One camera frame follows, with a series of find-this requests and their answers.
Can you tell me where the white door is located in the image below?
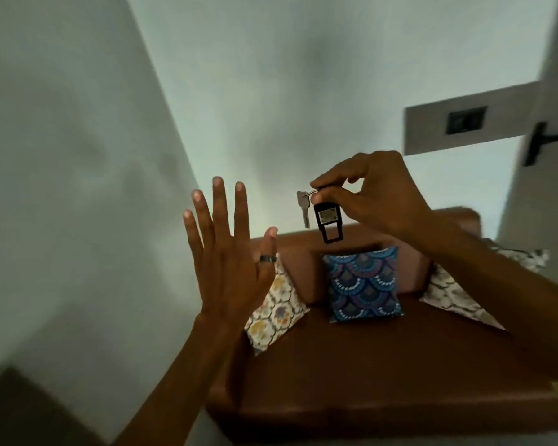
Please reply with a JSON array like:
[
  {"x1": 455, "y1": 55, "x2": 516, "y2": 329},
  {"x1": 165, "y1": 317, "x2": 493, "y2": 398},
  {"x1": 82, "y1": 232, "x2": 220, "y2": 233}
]
[{"x1": 497, "y1": 0, "x2": 558, "y2": 291}]

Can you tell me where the silver key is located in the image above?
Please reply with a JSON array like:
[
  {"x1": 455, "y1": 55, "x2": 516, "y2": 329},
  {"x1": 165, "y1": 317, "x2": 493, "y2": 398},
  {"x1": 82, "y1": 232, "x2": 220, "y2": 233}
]
[{"x1": 296, "y1": 190, "x2": 320, "y2": 229}]

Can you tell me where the black wall switch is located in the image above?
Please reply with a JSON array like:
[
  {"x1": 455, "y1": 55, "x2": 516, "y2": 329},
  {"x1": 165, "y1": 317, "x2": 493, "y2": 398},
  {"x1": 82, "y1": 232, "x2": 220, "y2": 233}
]
[{"x1": 445, "y1": 106, "x2": 488, "y2": 136}]

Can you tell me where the brown sofa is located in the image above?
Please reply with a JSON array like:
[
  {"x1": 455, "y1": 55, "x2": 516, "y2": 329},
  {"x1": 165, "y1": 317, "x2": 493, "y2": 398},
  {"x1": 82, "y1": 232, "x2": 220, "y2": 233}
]
[{"x1": 206, "y1": 207, "x2": 558, "y2": 439}]

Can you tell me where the white brown patterned cushion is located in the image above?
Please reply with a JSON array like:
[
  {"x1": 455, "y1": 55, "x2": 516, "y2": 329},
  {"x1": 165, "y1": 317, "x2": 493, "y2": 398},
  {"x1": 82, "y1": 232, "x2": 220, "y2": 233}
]
[{"x1": 420, "y1": 247, "x2": 550, "y2": 331}]

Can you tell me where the person's right hand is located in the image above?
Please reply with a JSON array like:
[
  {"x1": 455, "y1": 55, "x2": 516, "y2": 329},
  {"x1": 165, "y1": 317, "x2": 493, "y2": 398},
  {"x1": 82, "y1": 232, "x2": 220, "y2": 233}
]
[{"x1": 310, "y1": 150, "x2": 434, "y2": 242}]

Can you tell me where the black key fob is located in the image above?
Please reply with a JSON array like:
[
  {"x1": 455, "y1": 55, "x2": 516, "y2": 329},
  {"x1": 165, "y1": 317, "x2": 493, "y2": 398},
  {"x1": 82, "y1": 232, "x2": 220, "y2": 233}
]
[{"x1": 313, "y1": 201, "x2": 346, "y2": 245}]

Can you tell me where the blue patterned cushion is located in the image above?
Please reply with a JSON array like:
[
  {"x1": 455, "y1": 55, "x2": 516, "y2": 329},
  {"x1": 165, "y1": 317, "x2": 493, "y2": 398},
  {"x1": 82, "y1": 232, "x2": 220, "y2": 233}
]
[{"x1": 322, "y1": 246, "x2": 405, "y2": 324}]

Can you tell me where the person's right forearm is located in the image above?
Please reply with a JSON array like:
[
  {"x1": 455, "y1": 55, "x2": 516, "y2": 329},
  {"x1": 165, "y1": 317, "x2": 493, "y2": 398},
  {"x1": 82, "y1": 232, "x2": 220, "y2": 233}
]
[{"x1": 400, "y1": 211, "x2": 558, "y2": 382}]

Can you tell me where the person's left hand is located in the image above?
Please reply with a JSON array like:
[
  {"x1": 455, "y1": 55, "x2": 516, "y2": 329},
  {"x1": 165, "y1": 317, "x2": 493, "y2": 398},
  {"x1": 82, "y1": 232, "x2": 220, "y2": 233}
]
[{"x1": 183, "y1": 177, "x2": 279, "y2": 322}]

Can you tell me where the yellow patterned cushion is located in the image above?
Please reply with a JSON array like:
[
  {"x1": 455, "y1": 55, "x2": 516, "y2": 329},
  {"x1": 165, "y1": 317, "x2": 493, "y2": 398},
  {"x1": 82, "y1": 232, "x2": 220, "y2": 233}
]
[{"x1": 244, "y1": 252, "x2": 311, "y2": 356}]

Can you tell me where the person's left forearm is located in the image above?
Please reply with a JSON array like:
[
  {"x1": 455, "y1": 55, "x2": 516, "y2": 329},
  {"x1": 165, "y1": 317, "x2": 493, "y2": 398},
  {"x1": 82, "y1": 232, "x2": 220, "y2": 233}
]
[{"x1": 113, "y1": 315, "x2": 257, "y2": 446}]

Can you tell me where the black door handle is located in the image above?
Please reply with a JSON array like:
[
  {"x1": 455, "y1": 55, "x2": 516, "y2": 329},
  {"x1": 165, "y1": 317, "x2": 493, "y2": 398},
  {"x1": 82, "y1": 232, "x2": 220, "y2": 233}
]
[{"x1": 523, "y1": 121, "x2": 558, "y2": 167}]

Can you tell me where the white wall switch plate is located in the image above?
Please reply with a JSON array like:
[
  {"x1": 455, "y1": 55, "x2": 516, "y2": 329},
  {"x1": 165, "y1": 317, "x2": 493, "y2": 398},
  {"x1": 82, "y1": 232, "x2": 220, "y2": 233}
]
[{"x1": 403, "y1": 81, "x2": 541, "y2": 156}]

